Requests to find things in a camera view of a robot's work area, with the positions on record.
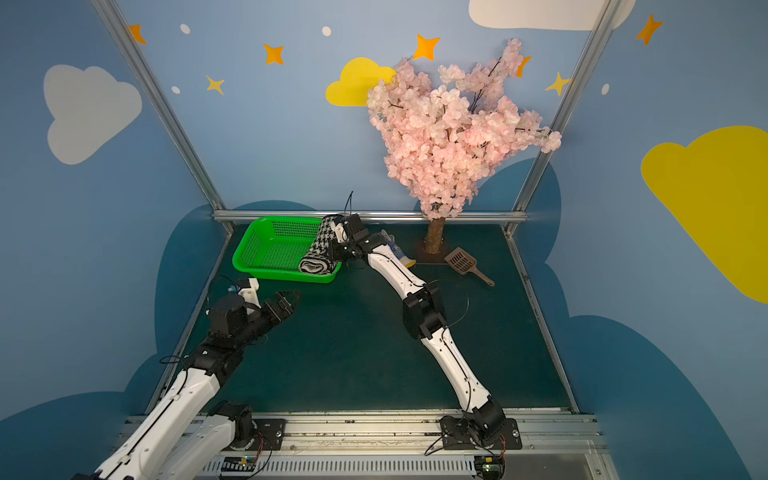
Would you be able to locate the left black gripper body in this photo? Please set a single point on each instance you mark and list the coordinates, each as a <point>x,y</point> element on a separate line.
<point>276,306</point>

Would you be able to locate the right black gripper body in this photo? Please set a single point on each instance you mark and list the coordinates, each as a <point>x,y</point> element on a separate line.
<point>339,238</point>

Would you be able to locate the black white patterned scarf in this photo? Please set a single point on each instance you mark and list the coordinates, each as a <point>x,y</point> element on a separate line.
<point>318,260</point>

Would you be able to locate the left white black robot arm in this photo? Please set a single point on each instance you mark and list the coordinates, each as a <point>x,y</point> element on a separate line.
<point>152,451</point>

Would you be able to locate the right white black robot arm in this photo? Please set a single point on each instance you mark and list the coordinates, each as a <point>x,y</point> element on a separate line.
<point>424,317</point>

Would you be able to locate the green plastic basket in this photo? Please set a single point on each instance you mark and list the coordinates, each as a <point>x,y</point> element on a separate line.
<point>273,247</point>

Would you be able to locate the white blue work glove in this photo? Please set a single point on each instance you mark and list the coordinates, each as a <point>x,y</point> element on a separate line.
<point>404,259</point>

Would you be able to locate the brown plastic slotted scoop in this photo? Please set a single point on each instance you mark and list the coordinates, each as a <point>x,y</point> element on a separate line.
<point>464,263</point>

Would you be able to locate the pink artificial blossom tree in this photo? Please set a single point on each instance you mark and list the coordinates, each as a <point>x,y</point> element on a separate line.
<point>443,140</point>

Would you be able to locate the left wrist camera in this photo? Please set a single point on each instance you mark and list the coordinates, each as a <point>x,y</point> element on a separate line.
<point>247,289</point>

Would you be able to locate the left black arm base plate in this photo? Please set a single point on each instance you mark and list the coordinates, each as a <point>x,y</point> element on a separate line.
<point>261,434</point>

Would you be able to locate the aluminium back frame bar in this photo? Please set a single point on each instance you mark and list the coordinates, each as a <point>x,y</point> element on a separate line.
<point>374,216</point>

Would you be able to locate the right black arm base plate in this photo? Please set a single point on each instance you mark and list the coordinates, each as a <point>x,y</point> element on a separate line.
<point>459,434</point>

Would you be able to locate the left aluminium frame post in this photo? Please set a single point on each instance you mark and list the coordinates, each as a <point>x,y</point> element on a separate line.
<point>119,30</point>

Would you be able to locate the aluminium frame post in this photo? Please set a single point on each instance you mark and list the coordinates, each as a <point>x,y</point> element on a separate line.
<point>119,30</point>
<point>584,68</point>

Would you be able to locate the aluminium front rail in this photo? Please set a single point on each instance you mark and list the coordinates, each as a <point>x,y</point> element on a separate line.
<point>368,443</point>

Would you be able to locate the right aluminium frame post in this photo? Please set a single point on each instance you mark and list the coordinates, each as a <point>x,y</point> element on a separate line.
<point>584,68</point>

